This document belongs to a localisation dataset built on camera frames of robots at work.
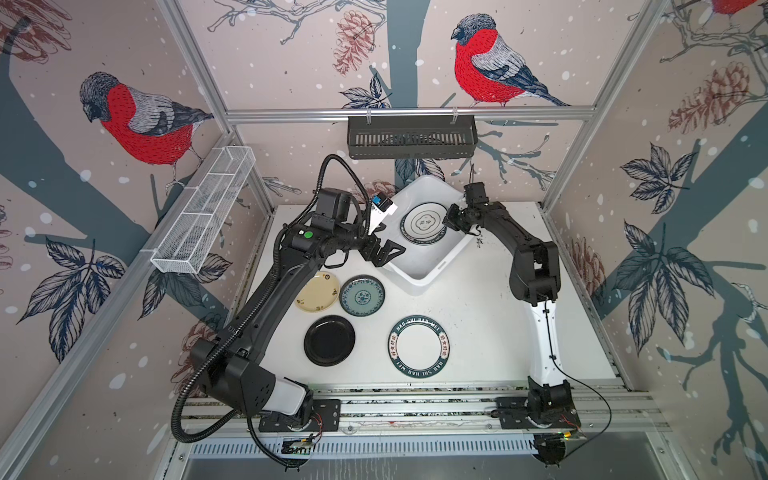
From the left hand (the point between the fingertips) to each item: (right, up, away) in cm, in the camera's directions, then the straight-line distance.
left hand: (391, 236), depth 71 cm
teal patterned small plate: (-10, -20, +24) cm, 33 cm away
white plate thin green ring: (+12, +5, +40) cm, 42 cm away
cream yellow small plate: (-24, -19, +24) cm, 38 cm away
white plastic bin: (+11, -10, +33) cm, 36 cm away
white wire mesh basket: (-50, -2, 0) cm, 50 cm away
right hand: (+18, +5, +36) cm, 40 cm away
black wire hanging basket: (+7, +35, +34) cm, 49 cm away
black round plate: (-18, -31, +15) cm, 39 cm away
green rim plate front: (+8, -33, +15) cm, 37 cm away
